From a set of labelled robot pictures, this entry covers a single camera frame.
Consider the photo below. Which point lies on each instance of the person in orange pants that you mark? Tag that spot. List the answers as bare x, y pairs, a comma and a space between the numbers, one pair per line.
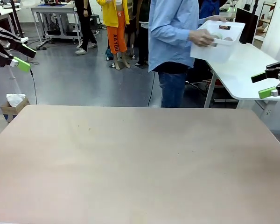
114, 39

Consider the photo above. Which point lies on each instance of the person's left hand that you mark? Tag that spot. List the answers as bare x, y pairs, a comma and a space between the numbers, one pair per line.
220, 18

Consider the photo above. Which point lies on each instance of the person in black short sleeves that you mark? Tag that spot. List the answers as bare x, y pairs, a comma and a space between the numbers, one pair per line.
84, 23

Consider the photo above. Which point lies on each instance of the white crumpled tissue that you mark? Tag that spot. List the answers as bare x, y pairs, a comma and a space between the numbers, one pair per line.
15, 99

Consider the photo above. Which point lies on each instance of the person in dark clothes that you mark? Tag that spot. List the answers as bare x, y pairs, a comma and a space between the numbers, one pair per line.
142, 35

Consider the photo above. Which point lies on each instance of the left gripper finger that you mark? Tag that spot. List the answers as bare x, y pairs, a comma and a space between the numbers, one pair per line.
22, 64
18, 43

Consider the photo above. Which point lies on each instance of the tall brown cup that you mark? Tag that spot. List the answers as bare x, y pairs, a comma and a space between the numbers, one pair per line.
228, 38

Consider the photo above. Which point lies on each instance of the person in dark blue jacket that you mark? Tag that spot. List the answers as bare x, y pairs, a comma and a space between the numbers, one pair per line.
210, 9

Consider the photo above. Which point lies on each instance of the small cardboard box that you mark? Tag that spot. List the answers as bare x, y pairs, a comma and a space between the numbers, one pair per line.
14, 109

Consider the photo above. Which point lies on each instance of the large white table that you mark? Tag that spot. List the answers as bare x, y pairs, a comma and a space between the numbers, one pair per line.
242, 70

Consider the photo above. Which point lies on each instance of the black monitor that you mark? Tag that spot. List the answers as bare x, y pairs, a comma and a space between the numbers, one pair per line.
247, 25

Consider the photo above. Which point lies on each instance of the white table with metal frame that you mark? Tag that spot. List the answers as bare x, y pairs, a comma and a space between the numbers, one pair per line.
53, 9

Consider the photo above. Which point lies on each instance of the person's right forearm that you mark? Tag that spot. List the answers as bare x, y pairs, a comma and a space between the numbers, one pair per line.
172, 33

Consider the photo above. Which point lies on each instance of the white plastic basket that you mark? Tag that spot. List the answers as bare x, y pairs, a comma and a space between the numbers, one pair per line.
212, 52

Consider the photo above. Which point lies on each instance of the person in light blue shirt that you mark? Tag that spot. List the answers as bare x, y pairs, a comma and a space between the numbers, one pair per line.
168, 35

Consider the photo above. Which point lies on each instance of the person's left forearm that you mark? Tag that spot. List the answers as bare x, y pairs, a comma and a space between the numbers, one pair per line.
205, 20

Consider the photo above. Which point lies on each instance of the tall pale green cup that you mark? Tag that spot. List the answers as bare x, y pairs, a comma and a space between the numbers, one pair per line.
217, 35

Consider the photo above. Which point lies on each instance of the person's right hand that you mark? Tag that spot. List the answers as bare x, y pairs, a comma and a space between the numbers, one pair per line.
200, 37

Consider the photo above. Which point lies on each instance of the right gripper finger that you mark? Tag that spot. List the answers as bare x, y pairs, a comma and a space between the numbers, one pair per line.
267, 93
259, 78

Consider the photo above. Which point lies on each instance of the black stand pole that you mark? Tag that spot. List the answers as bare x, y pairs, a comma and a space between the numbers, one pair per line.
16, 18

